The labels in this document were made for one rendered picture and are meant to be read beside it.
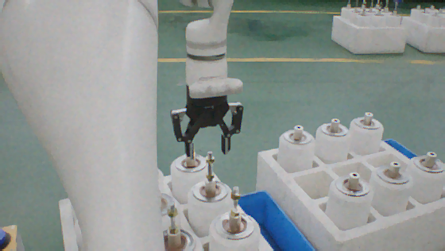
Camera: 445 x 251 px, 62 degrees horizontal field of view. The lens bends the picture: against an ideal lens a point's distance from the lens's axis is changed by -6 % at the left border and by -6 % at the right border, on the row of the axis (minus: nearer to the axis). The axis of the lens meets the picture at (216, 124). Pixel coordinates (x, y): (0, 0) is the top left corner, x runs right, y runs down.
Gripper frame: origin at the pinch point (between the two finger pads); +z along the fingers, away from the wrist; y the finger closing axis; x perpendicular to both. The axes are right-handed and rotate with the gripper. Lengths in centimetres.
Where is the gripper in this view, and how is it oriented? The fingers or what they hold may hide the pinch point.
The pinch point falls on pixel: (207, 149)
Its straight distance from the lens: 77.8
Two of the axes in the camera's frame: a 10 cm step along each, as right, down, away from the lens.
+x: 2.8, 4.3, -8.6
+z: 0.0, 8.9, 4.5
